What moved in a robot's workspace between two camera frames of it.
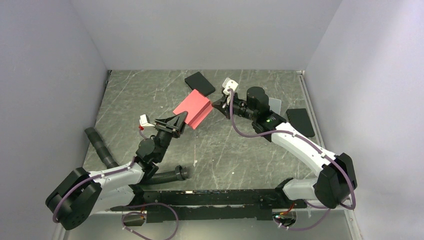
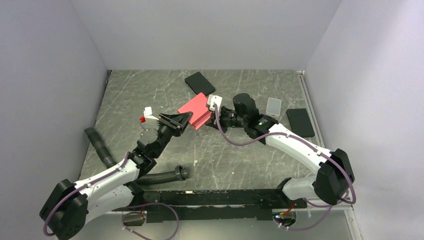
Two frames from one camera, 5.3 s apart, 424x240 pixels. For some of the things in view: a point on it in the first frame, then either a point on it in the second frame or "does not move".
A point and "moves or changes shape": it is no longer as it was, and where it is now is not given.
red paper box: (198, 107) moves or changes shape
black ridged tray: (300, 121) does not move
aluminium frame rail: (342, 211) does not move
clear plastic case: (275, 105) does not move
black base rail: (190, 206) does not move
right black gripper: (224, 107) -> (223, 129)
